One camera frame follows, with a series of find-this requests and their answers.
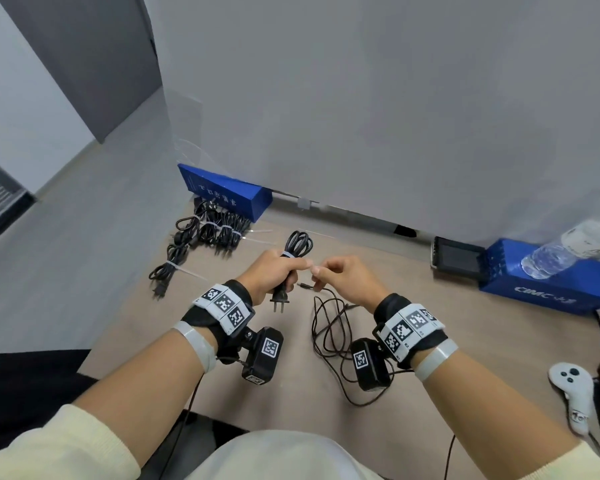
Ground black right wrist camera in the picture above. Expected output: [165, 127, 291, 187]
[349, 338, 393, 393]

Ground black cable with two-pin plug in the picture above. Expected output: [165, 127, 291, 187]
[269, 230, 315, 317]

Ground grey door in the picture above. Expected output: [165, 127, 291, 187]
[0, 0, 163, 144]

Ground blue rectangular box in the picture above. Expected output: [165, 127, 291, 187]
[479, 238, 600, 317]

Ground black left camera cable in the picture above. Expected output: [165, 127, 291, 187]
[172, 372, 205, 480]

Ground person's cream sweater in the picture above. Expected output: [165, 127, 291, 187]
[185, 429, 382, 480]

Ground person's right hand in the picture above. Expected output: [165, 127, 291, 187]
[309, 255, 392, 317]

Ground blue triangular box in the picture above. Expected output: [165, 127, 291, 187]
[177, 163, 274, 223]

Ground wrist marker strap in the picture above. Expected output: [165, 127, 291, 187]
[372, 293, 449, 371]
[181, 279, 255, 365]

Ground person's right forearm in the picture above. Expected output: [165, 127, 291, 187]
[422, 352, 600, 480]

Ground pile of black cables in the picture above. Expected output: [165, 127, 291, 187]
[297, 282, 417, 409]

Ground grey right wristband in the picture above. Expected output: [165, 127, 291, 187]
[413, 341, 460, 383]

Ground left wrist marker strap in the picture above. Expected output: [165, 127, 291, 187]
[181, 279, 255, 365]

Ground grey window blinds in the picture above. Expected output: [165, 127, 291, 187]
[0, 149, 35, 253]

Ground thin black power cable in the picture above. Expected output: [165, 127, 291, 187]
[227, 212, 255, 251]

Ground grey wristband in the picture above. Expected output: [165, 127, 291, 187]
[171, 321, 219, 375]
[413, 341, 460, 383]

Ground black office chair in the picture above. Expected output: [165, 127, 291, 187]
[139, 409, 252, 480]

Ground person's left hand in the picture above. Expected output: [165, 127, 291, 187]
[235, 249, 314, 307]

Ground white game controller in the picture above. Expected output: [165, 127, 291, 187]
[548, 362, 595, 437]

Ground grey left wristband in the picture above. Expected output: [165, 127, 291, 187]
[171, 321, 219, 375]

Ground black cable with round plug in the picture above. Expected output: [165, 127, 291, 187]
[172, 217, 202, 249]

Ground clear plastic water bottle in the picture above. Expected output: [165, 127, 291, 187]
[521, 211, 600, 281]

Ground right wrist marker strap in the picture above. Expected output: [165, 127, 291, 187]
[372, 293, 449, 371]

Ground black charger cable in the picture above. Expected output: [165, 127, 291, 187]
[149, 244, 189, 301]

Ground light wooden table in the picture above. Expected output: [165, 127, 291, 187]
[77, 194, 600, 480]

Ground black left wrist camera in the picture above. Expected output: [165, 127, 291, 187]
[241, 327, 285, 385]

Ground small black screen device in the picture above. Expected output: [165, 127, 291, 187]
[429, 236, 487, 282]

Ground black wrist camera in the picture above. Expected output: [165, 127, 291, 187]
[241, 327, 285, 385]
[349, 338, 393, 393]

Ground person's left forearm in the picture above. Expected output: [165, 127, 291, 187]
[0, 327, 219, 480]

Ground thick black power cable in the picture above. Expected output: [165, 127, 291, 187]
[192, 197, 219, 249]

